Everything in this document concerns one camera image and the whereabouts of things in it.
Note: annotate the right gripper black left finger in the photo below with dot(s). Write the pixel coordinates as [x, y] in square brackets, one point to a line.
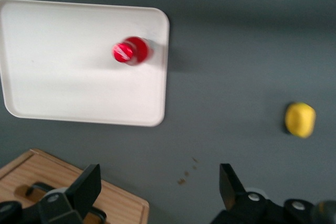
[57, 208]

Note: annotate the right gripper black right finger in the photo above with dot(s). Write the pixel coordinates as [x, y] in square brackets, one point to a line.
[252, 208]

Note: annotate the red coke bottle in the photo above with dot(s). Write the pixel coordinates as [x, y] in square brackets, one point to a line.
[131, 51]

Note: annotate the cream rectangular plastic tray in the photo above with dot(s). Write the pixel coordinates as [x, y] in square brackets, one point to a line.
[65, 82]

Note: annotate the oak wooden drawer cabinet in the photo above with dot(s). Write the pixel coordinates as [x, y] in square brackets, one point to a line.
[123, 205]

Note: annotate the yellow toy lemon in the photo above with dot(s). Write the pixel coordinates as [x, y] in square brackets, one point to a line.
[300, 120]

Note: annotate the dark grey table mat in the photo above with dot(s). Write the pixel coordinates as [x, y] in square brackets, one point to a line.
[236, 51]

